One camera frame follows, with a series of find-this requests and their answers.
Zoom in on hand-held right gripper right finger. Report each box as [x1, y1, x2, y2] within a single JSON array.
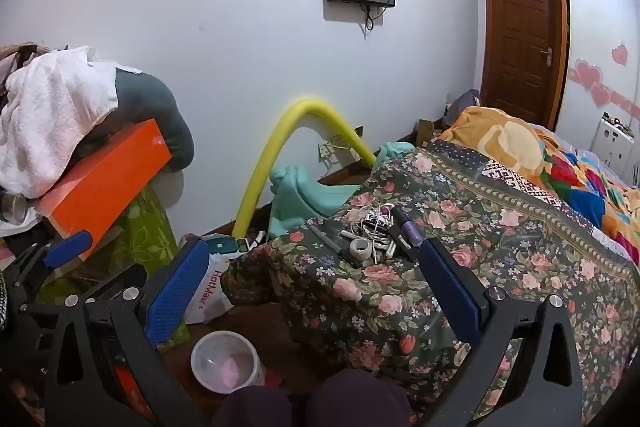
[[419, 237, 584, 427]]

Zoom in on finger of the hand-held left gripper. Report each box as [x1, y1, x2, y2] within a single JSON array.
[[85, 263, 149, 304], [10, 231, 94, 294]]

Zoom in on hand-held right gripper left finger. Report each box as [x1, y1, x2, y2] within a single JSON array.
[[42, 239, 211, 427]]

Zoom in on white plastic bag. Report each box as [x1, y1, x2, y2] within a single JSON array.
[[180, 234, 261, 327]]

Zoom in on green leaf-print bag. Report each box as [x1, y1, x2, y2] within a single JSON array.
[[37, 184, 191, 343]]

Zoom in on dark floral blanket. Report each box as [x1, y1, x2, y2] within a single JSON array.
[[220, 139, 640, 427]]

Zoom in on teal box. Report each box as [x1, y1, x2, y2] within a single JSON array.
[[202, 234, 238, 255]]

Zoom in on purple pen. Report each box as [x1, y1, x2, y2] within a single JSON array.
[[402, 217, 425, 254]]

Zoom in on clear jar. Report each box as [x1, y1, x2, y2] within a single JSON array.
[[0, 191, 28, 224]]

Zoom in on orange box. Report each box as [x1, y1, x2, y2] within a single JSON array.
[[37, 118, 173, 260]]

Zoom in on grey tape roll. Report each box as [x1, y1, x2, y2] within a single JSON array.
[[349, 238, 372, 263]]

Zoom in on yellow foam tube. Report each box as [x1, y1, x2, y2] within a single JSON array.
[[232, 97, 377, 240]]

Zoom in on person's right leg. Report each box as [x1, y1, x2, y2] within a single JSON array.
[[304, 367, 413, 427]]

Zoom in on person's leg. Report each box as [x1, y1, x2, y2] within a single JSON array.
[[304, 367, 413, 427], [222, 386, 307, 427]]

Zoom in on white towel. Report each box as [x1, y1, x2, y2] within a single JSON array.
[[0, 46, 143, 200]]

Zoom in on person's left leg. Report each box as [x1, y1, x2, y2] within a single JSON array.
[[222, 386, 307, 427]]

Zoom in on teal cloth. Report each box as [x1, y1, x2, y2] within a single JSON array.
[[267, 141, 418, 240]]

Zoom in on cardboard box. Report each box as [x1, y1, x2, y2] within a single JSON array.
[[417, 119, 446, 145]]

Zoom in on grey cushion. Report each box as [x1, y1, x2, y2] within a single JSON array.
[[85, 66, 196, 172]]

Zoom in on dark bag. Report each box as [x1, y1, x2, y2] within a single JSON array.
[[445, 89, 483, 125]]

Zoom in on white cabinet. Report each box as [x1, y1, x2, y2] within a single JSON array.
[[592, 112, 640, 168]]

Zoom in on group of pink heart stickers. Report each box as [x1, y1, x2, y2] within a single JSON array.
[[567, 0, 640, 118]]

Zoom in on brown wooden door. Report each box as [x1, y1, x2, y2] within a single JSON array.
[[482, 0, 569, 131]]

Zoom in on white wardrobe door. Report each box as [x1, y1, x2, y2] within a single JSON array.
[[555, 0, 640, 158]]

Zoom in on tangled white cables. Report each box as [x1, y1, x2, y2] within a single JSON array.
[[345, 202, 396, 243]]

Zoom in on wall socket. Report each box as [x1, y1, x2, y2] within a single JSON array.
[[318, 125, 364, 164]]

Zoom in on black hanging cable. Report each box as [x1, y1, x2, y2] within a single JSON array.
[[363, 4, 384, 34]]

